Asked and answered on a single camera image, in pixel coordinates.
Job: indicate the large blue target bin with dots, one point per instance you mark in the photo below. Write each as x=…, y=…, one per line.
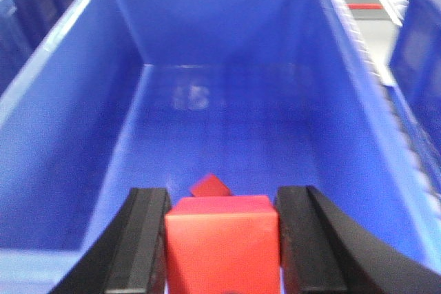
x=158, y=93

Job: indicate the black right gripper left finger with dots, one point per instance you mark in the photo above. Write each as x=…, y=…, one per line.
x=129, y=256

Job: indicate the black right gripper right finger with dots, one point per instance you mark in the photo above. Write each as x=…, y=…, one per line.
x=323, y=250

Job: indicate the blue bin at left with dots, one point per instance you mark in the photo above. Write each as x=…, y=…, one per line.
x=24, y=24

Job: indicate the blue bin at right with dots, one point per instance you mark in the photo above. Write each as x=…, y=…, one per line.
x=415, y=63

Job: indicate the red cube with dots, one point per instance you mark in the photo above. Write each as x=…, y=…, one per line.
x=210, y=185
x=226, y=244

